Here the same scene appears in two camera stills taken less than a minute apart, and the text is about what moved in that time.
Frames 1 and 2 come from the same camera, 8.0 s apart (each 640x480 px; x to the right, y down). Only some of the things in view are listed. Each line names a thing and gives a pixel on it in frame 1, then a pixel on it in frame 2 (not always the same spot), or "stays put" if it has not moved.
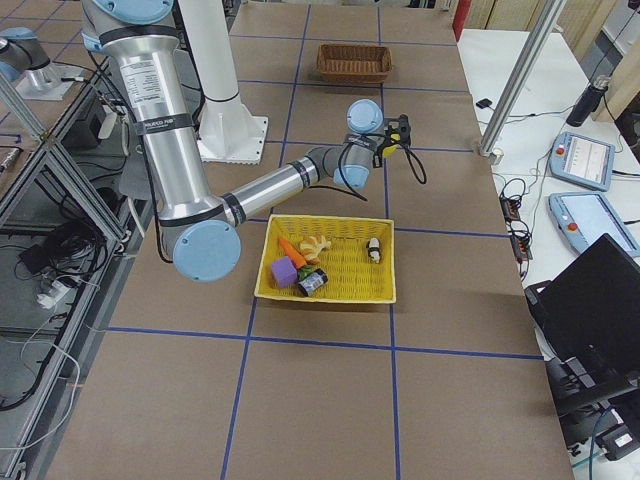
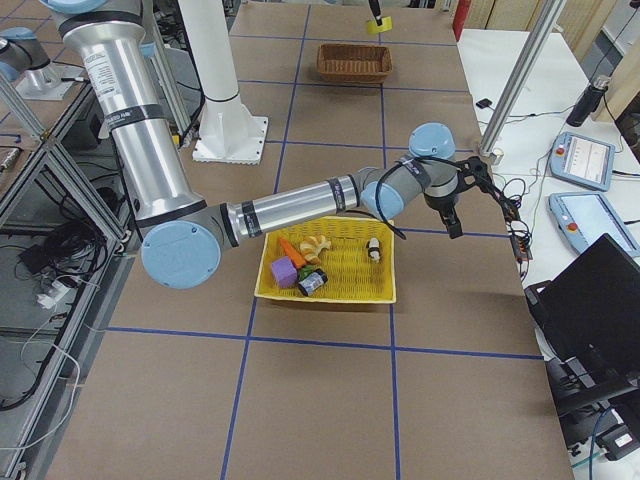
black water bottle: [589, 101] stays put
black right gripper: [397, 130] -> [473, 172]
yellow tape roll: [389, 150] -> [373, 28]
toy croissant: [312, 246] stays put
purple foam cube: [284, 272] stays put
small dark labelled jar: [312, 282] stays put
